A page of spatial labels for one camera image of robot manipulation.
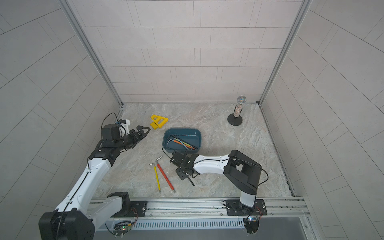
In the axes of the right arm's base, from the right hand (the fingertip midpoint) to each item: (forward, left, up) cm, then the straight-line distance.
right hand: (182, 173), depth 85 cm
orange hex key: (+17, +1, +4) cm, 18 cm away
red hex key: (-1, +10, +3) cm, 10 cm away
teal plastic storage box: (+15, +5, +4) cm, 17 cm away
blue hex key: (+17, 0, +4) cm, 18 cm away
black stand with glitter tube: (+34, -37, +4) cm, 51 cm away
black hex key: (-7, -6, +3) cm, 10 cm away
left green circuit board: (-24, +27, +5) cm, 36 cm away
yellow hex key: (-2, +14, +4) cm, 15 cm away
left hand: (+16, +16, +22) cm, 31 cm away
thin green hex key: (+18, 0, +4) cm, 18 cm away
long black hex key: (+15, -6, +5) cm, 17 cm away
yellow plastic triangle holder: (+36, +17, +5) cm, 40 cm away
